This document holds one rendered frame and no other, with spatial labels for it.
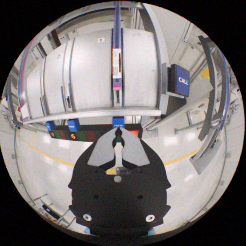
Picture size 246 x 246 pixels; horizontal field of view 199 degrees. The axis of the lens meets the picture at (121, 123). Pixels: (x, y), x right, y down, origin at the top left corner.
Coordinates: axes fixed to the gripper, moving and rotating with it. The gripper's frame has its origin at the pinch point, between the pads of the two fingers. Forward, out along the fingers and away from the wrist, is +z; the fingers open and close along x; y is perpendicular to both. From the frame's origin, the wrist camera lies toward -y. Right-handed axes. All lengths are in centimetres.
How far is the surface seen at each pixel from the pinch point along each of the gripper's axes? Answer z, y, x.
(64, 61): 2.4, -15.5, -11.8
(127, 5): 2.5, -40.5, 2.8
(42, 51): 22, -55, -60
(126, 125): 5.5, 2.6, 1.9
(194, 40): 32, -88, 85
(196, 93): 8.3, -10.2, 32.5
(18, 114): 62, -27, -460
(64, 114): 0.2, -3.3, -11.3
